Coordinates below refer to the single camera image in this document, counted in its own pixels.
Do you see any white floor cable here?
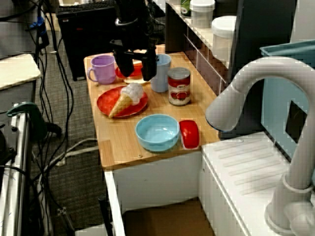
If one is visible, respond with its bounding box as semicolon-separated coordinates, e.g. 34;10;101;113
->
44;139;99;170

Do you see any pale blue plastic cup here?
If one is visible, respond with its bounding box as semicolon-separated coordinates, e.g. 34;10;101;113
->
150;54;172;93

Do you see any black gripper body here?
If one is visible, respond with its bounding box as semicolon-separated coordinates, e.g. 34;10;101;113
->
110;23;159;62

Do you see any dark grey upright panel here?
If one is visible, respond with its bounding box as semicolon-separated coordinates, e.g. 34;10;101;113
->
227;0;297;138

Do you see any black box device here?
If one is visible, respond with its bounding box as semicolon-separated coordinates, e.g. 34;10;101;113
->
0;127;16;165

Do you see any large white lidded jar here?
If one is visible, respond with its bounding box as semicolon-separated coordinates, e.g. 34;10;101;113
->
211;16;237;62

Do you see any red round plate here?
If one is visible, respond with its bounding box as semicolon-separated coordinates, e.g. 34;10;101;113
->
96;86;149;118

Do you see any teal plastic bin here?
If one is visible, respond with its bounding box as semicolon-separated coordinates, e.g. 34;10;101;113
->
259;39;315;168

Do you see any short aluminium extrusion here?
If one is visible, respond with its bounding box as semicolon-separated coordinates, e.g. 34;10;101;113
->
56;207;76;236

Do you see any toy ice cream cone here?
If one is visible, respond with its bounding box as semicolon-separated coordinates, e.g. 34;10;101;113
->
108;83;145;119

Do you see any black door handle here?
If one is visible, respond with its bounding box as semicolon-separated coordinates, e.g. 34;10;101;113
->
97;195;114;236

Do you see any tomato soup can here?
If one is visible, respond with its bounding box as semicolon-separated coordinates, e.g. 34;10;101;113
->
167;67;191;106

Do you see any black floor cable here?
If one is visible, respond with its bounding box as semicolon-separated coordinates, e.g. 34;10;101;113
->
45;12;74;177

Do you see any black mesh basket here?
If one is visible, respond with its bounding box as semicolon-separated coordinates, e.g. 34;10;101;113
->
147;0;166;47

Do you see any light blue bowl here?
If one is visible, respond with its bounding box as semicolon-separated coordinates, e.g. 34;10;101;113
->
135;114;180;152

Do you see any white sink unit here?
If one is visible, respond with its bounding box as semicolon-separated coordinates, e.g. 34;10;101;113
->
104;130;315;236

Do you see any blue cable connector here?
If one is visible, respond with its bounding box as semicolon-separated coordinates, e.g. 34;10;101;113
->
26;16;48;37

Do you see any red toy sushi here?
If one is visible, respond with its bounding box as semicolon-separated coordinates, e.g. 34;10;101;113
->
179;119;200;150

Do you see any cream side table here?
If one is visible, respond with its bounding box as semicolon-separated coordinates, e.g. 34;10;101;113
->
0;53;42;91

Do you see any orange toy sausage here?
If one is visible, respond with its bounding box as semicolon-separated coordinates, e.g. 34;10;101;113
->
115;62;145;80

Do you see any grey toy faucet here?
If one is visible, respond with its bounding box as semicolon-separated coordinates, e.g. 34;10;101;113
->
205;56;315;234

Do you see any green canister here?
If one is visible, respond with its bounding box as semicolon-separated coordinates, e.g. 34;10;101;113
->
180;0;192;17

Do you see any black computer tower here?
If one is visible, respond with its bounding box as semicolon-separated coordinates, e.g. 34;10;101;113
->
57;6;119;82

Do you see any dark end board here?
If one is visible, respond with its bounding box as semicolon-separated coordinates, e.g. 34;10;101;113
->
164;2;189;54

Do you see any purple plastic mug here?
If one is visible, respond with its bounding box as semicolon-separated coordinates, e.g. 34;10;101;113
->
86;55;117;86

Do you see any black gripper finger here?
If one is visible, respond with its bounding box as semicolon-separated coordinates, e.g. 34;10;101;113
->
114;50;135;78
141;58;158;82

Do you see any aluminium frame rail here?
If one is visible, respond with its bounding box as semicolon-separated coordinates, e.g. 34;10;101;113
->
0;105;34;236

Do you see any small white lidded jar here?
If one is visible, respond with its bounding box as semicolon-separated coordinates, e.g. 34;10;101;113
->
189;0;216;28

